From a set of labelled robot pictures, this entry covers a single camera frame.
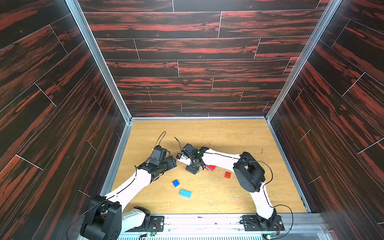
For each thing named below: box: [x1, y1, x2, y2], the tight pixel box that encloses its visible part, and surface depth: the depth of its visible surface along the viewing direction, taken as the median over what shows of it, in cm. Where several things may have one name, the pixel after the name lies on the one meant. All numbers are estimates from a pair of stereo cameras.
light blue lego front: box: [179, 188, 192, 199], surface depth 84 cm
